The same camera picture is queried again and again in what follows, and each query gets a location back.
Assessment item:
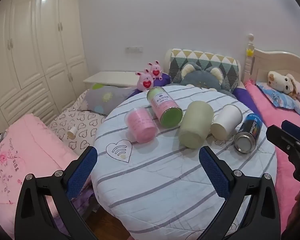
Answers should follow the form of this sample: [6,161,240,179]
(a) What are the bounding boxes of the pale green plastic cup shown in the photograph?
[179,101,214,148]

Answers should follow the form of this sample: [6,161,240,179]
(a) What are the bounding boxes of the pink embroidered quilt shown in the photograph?
[0,114,93,233]

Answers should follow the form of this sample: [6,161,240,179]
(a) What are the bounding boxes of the white nightstand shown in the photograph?
[83,71,147,89]

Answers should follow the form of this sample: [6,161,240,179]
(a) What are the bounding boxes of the white panelled wardrobe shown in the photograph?
[0,0,89,140]

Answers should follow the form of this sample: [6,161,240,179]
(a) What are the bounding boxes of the blue printed pillow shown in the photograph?
[256,82,300,118]

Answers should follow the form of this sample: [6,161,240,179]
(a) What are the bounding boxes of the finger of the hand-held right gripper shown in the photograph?
[281,120,300,146]
[266,125,300,160]

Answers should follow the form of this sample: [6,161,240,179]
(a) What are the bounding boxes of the pink fleece blanket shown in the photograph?
[244,80,300,240]

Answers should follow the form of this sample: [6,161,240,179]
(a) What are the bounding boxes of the white paper cup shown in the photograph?
[210,104,243,140]

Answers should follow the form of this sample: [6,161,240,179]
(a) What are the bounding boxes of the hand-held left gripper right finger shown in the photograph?
[197,145,282,240]

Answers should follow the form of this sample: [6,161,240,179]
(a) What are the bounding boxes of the pink plastic cup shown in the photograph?
[125,107,157,143]

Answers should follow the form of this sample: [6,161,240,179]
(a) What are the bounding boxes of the blue metal can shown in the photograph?
[234,112,262,153]

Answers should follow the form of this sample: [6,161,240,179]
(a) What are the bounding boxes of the white wooden bed headboard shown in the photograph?
[244,33,300,85]

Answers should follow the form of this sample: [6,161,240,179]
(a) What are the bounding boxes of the round striped-cloth table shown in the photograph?
[92,84,278,240]

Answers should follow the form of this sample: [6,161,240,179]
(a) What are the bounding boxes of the pink plush rabbit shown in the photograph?
[136,68,154,91]
[147,60,162,80]

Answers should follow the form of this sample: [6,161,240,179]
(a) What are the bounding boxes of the clear canister with green lid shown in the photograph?
[147,86,183,128]

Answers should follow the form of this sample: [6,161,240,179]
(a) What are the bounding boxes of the triangle patterned cushion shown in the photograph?
[169,49,241,92]

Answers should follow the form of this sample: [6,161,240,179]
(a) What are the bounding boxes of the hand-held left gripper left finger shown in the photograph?
[14,146,98,240]

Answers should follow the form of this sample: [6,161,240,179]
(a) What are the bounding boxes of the heart print white blanket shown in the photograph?
[48,90,108,157]

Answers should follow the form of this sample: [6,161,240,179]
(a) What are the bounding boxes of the white plush dog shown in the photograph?
[267,70,300,99]

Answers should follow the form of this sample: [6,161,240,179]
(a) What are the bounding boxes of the grey plush animal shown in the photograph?
[179,62,237,97]

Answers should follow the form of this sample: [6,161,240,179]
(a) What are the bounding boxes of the grey flower print pillow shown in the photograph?
[81,83,138,115]

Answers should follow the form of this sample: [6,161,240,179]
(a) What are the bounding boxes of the lavender cloth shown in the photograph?
[50,187,100,233]

